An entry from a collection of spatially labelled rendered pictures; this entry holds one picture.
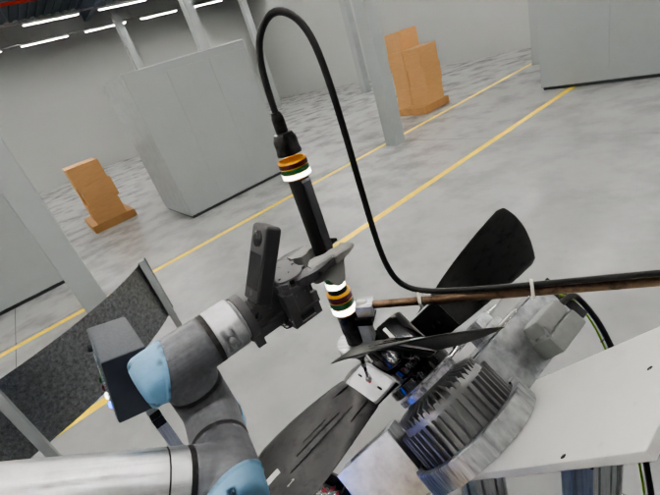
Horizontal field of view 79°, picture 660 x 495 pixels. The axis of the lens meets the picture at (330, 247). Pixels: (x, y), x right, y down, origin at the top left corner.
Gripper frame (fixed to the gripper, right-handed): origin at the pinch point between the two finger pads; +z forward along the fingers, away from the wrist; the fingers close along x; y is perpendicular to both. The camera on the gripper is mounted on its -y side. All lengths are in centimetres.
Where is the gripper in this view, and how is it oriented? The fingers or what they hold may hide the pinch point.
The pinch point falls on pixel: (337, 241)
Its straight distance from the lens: 66.3
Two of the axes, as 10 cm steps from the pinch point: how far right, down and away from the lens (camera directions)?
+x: 5.9, 2.0, -7.9
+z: 7.5, -4.9, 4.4
